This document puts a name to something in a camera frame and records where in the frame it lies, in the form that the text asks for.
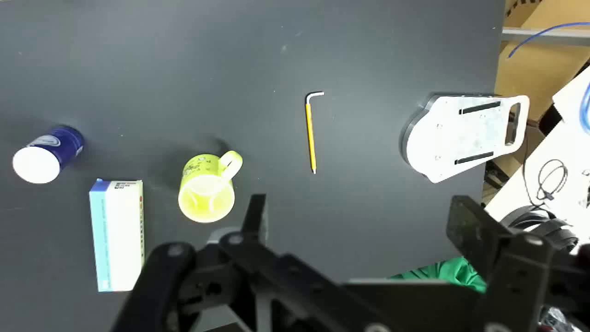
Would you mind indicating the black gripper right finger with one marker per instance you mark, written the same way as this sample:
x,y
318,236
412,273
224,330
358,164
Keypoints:
x,y
472,227

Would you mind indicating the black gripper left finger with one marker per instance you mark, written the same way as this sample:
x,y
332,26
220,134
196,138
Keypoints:
x,y
255,217

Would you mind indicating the yellow pencil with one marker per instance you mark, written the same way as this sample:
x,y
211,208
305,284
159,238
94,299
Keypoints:
x,y
310,134

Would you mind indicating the yellow-green mug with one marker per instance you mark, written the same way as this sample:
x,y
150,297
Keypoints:
x,y
205,195

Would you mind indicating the green cloth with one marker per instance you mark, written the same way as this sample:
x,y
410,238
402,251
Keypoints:
x,y
458,271

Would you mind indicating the black round device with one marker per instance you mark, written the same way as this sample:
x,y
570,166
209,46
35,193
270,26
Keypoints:
x,y
541,221

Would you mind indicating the grey metal plate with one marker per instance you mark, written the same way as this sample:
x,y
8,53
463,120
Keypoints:
x,y
458,138

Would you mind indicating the white side table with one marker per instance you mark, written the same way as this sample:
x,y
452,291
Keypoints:
x,y
568,147

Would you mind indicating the white and blue carton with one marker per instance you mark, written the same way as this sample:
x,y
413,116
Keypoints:
x,y
117,236

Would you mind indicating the cardboard box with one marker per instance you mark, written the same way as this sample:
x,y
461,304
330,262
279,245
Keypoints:
x,y
541,66

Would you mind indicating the blue drink can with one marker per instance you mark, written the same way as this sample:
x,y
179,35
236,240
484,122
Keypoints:
x,y
48,155

